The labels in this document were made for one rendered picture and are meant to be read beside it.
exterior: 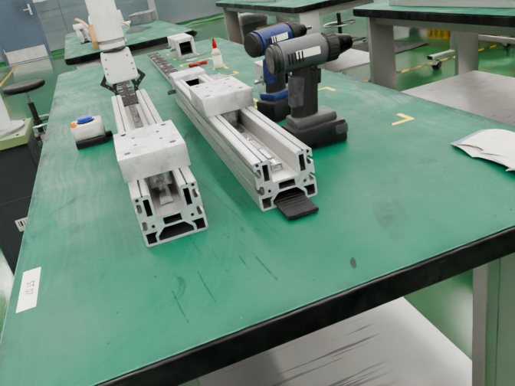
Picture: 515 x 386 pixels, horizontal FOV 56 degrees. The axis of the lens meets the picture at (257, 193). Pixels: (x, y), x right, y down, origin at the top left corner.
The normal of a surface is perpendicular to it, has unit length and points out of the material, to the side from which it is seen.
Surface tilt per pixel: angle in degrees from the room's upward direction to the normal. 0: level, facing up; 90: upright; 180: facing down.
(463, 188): 0
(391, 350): 0
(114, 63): 91
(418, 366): 0
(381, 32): 90
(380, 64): 90
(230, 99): 90
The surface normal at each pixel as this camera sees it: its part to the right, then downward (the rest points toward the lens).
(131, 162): 0.30, 0.36
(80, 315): -0.18, -0.89
